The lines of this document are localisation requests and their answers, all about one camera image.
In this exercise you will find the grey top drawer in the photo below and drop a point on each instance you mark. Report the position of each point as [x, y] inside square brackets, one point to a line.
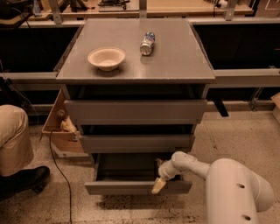
[136, 104]

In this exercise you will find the grey drawer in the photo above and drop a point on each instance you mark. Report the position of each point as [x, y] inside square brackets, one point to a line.
[136, 104]
[136, 138]
[125, 173]

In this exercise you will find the beige paper bowl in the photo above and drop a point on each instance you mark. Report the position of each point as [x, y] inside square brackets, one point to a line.
[106, 58]

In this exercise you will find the person's khaki trouser leg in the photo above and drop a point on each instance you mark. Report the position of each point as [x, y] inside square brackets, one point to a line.
[15, 143]

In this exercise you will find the grey drawer cabinet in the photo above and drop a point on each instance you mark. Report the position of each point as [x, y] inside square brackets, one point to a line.
[176, 57]

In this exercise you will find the grey metal rail frame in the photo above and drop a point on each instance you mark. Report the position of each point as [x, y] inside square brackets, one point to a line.
[243, 54]

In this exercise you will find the wooden workbench in background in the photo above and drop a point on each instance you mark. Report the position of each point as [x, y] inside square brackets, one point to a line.
[155, 9]

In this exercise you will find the grey bottom drawer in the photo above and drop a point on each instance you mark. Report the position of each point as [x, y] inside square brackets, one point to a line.
[125, 173]

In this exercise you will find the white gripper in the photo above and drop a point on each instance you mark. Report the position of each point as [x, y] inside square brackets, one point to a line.
[164, 171]

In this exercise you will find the grey middle drawer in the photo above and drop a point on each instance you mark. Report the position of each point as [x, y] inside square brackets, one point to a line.
[136, 138]

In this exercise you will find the crushed soda can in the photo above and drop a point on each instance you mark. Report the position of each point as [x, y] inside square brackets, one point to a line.
[147, 43]

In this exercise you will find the crumpled item in crate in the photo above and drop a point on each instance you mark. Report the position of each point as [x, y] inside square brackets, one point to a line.
[66, 123]

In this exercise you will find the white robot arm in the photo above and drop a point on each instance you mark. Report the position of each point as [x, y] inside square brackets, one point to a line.
[234, 193]

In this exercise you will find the black leather shoe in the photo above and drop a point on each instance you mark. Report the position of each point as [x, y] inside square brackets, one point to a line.
[28, 179]

